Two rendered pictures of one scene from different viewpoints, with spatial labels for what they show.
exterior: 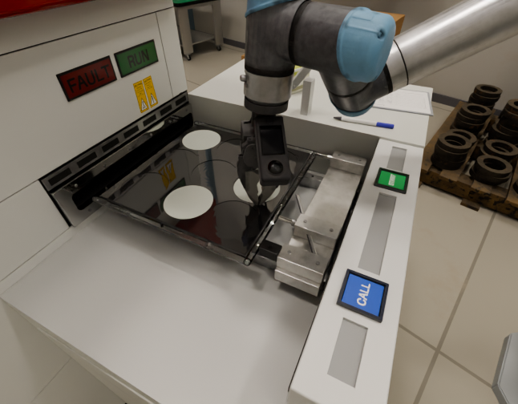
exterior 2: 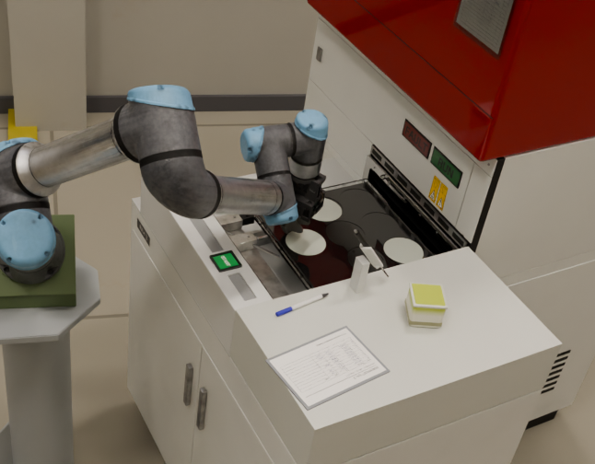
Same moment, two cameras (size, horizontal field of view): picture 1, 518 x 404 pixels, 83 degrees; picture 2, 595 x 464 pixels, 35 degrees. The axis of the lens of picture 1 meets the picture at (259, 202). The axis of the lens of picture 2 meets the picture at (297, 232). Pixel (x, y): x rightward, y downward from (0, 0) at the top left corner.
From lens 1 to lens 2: 2.32 m
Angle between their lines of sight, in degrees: 82
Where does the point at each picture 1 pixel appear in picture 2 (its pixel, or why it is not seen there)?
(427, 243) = not seen: outside the picture
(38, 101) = (393, 118)
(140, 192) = (353, 196)
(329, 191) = (267, 281)
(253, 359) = not seen: hidden behind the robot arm
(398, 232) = (192, 231)
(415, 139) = (248, 312)
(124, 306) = not seen: hidden behind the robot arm
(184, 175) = (355, 220)
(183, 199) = (327, 208)
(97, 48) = (429, 133)
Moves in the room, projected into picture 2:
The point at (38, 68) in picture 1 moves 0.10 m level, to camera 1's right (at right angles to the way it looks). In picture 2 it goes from (402, 108) to (382, 122)
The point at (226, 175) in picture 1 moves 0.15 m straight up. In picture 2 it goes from (334, 237) to (344, 189)
